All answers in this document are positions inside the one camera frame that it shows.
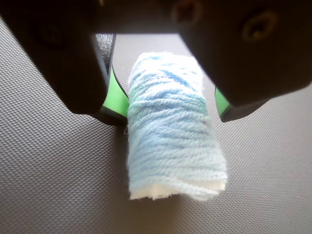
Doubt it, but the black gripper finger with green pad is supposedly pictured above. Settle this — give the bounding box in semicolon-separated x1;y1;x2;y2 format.
175;0;312;123
0;0;129;126

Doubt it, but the light blue yarn-wrapped block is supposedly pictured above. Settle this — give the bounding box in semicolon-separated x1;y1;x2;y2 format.
123;51;229;202

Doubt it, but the black textured table mat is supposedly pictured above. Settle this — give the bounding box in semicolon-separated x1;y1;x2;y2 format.
0;17;312;234

